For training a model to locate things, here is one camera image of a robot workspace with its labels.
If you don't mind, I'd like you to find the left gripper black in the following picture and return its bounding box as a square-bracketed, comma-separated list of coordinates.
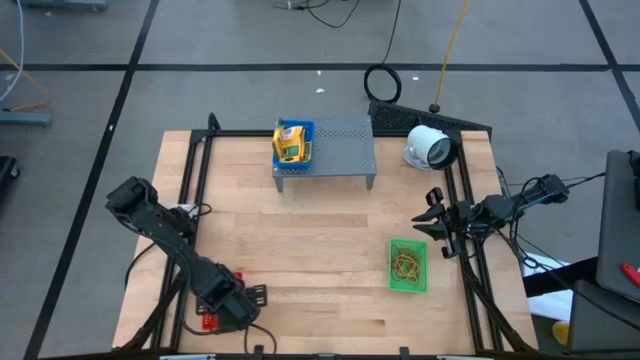
[199, 279, 262, 334]

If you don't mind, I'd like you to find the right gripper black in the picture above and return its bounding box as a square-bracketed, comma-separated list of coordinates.
[410, 187, 481, 260]

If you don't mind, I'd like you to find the red plastic basket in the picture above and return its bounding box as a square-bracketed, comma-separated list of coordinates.
[200, 270, 245, 332]

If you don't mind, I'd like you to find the green plastic basket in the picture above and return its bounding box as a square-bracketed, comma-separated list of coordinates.
[388, 237, 430, 294]

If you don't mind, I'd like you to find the yellow rubber band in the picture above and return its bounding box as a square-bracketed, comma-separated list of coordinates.
[394, 257, 424, 284]
[392, 252, 421, 281]

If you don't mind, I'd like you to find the blue plastic basket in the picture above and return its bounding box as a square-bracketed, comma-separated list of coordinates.
[272, 118, 316, 169]

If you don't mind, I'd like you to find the black perforated panel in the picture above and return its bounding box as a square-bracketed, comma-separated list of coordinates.
[368, 100, 493, 140]

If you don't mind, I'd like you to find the grey perforated metal shelf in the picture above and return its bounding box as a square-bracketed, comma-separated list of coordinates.
[272, 116, 378, 193]

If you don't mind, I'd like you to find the black support bar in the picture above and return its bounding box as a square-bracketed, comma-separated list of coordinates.
[522, 256, 600, 299]

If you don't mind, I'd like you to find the white floor sheet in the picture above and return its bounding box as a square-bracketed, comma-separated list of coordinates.
[522, 252, 575, 322]

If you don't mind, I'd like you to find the yellow floor object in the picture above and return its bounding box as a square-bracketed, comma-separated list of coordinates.
[551, 320, 571, 347]

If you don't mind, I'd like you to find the grey equipment case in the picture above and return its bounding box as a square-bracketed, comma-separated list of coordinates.
[594, 148, 640, 305]

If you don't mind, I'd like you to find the grey chair seat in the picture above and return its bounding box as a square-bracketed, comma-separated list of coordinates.
[567, 278, 640, 355]

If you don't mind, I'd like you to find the black floor object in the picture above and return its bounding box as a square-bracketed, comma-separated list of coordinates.
[0, 155, 21, 201]

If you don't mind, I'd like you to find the grey floor beam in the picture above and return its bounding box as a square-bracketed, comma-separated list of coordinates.
[0, 109, 54, 128]

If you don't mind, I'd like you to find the grey cart base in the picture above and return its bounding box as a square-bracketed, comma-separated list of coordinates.
[19, 0, 109, 13]

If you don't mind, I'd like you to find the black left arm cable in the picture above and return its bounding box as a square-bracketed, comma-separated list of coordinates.
[179, 202, 279, 355]

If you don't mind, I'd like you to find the black table-side cable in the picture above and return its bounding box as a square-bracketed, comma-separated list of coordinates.
[124, 232, 170, 290]

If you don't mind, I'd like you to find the black coiled floor cable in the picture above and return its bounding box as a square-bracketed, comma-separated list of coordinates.
[362, 0, 404, 105]

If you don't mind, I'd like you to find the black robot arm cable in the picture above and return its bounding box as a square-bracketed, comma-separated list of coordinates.
[494, 167, 607, 281]

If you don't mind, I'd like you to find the yellow hanging cord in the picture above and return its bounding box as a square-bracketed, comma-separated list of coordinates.
[428, 0, 472, 114]

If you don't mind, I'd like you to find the red tool handle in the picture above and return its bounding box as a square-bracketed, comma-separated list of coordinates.
[620, 262, 640, 288]

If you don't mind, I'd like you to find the yellow floor cable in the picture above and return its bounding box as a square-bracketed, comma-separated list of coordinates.
[0, 47, 52, 113]

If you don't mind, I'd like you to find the white floor cable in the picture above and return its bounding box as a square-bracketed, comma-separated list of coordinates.
[0, 0, 26, 105]

